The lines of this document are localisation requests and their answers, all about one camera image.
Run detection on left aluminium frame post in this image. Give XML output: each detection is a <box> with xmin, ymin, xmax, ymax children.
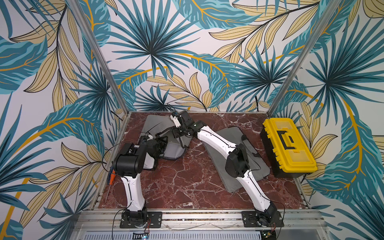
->
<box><xmin>68</xmin><ymin>0</ymin><xmax>129</xmax><ymax>116</ymax></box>

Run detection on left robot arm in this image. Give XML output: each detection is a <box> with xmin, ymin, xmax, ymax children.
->
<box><xmin>112</xmin><ymin>136</ymin><xmax>168</xmax><ymax>228</ymax></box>

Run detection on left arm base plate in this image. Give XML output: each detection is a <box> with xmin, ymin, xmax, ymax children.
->
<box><xmin>119</xmin><ymin>211</ymin><xmax>163</xmax><ymax>229</ymax></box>

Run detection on aluminium frame post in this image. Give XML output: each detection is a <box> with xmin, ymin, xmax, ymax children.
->
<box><xmin>267</xmin><ymin>0</ymin><xmax>342</xmax><ymax>117</ymax></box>
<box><xmin>68</xmin><ymin>0</ymin><xmax>129</xmax><ymax>116</ymax></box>

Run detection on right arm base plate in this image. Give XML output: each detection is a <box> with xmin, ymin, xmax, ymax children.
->
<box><xmin>241</xmin><ymin>211</ymin><xmax>284</xmax><ymax>228</ymax></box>

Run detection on grey zippered laptop bag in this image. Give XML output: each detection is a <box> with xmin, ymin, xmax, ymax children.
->
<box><xmin>139</xmin><ymin>115</ymin><xmax>192</xmax><ymax>161</ymax></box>

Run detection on yellow black toolbox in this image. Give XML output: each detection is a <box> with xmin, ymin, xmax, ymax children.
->
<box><xmin>260</xmin><ymin>118</ymin><xmax>318</xmax><ymax>178</ymax></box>

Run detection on grey laptop sleeve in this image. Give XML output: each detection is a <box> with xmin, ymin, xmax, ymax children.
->
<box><xmin>203</xmin><ymin>127</ymin><xmax>271</xmax><ymax>193</ymax></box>

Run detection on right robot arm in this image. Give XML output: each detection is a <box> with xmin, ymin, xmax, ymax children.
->
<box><xmin>170</xmin><ymin>111</ymin><xmax>284</xmax><ymax>227</ymax></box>

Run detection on right aluminium frame post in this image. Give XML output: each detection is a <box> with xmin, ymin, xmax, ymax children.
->
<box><xmin>267</xmin><ymin>0</ymin><xmax>342</xmax><ymax>117</ymax></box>

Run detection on white ventilation grille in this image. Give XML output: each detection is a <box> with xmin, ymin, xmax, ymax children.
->
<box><xmin>82</xmin><ymin>231</ymin><xmax>262</xmax><ymax>240</ymax></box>

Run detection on aluminium front rail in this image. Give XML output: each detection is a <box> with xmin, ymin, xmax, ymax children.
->
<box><xmin>74</xmin><ymin>209</ymin><xmax>328</xmax><ymax>232</ymax></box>

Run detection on orange handled screwdriver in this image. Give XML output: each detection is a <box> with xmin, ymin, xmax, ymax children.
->
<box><xmin>105</xmin><ymin>167</ymin><xmax>116</xmax><ymax>202</ymax></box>

